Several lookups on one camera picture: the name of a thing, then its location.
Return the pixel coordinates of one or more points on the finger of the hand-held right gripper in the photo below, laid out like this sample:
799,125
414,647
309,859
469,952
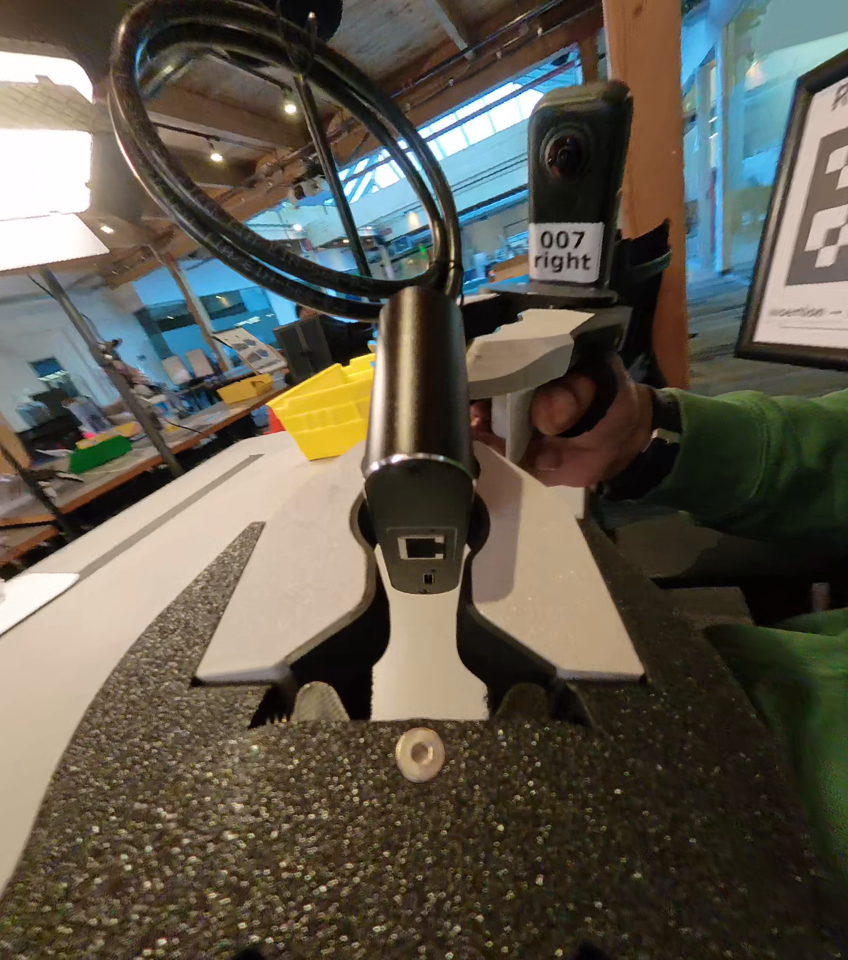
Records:
529,348

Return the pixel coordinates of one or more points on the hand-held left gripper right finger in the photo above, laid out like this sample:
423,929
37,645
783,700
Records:
552,585

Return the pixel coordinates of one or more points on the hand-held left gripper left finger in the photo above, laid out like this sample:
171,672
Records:
297,585

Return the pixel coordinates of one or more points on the black ethernet adapter hub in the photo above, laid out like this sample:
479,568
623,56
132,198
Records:
417,375

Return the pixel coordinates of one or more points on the yellow plastic bin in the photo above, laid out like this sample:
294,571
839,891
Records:
319,413

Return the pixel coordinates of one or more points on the person's right hand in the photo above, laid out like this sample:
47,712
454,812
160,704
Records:
604,443

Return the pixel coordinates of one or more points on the wooden work table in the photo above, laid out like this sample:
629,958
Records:
139,465

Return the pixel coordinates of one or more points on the yellow box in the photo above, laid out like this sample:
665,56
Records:
244,390

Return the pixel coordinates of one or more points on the green box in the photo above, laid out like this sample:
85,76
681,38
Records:
99,455

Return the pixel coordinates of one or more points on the white sign board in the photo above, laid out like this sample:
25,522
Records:
252,348

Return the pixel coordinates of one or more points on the black metal pole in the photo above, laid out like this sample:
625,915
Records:
337,165
102,368

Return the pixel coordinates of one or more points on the framed printed tag board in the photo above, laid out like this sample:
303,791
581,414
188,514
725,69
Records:
844,195

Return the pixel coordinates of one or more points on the instruction sheet on stand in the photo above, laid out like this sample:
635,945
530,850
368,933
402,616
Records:
4,615

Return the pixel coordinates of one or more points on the bright ceiling light panel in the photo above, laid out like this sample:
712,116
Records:
19,173

